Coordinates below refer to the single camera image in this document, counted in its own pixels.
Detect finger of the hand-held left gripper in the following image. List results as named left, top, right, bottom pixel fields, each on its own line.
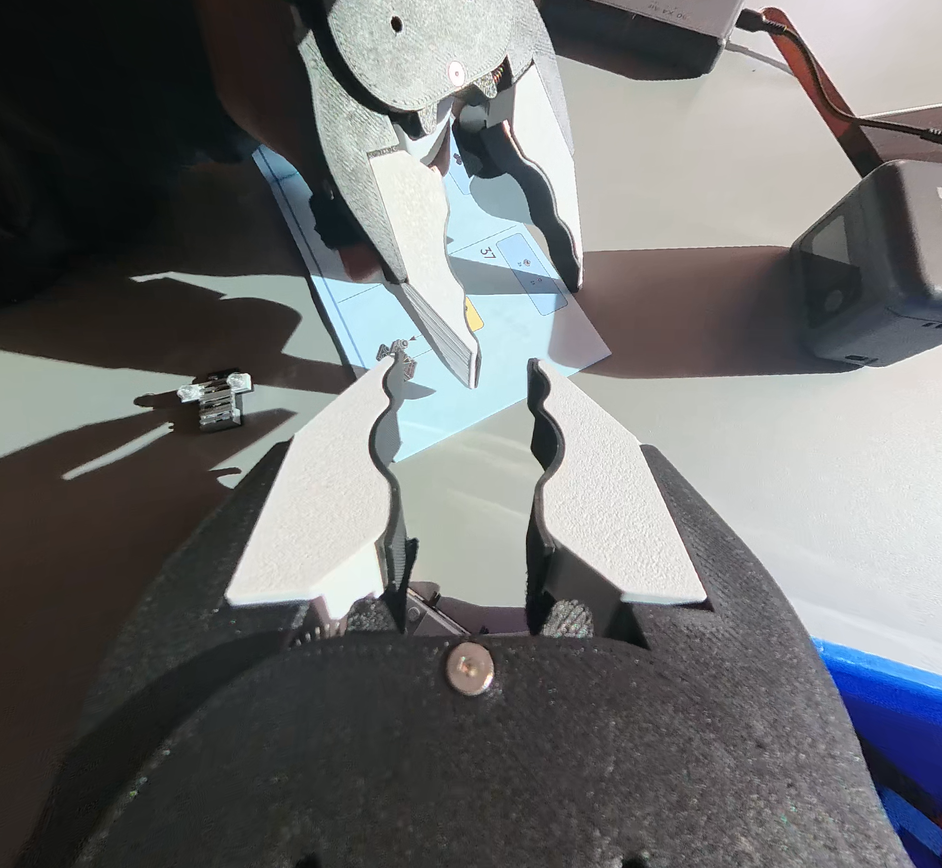
left=366, top=151, right=484, bottom=391
left=470, top=62, right=587, bottom=294

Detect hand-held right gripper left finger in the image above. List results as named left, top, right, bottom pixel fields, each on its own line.
left=223, top=353, right=419, bottom=635

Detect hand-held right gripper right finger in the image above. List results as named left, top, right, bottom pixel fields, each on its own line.
left=524, top=357, right=709, bottom=635

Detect blue brick instruction booklet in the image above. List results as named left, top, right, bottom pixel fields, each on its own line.
left=252, top=140, right=613, bottom=463

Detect small grey brick assembly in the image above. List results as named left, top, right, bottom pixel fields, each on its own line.
left=177, top=368, right=256, bottom=435

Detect black charger box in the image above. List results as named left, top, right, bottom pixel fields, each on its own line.
left=543, top=0, right=746, bottom=78

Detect blue plastic bin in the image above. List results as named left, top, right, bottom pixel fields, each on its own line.
left=810, top=635, right=942, bottom=868

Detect black charger cable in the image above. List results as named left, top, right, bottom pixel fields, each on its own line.
left=736, top=7, right=942, bottom=142

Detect black cube action camera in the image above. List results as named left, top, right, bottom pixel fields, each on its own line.
left=789, top=160, right=942, bottom=369

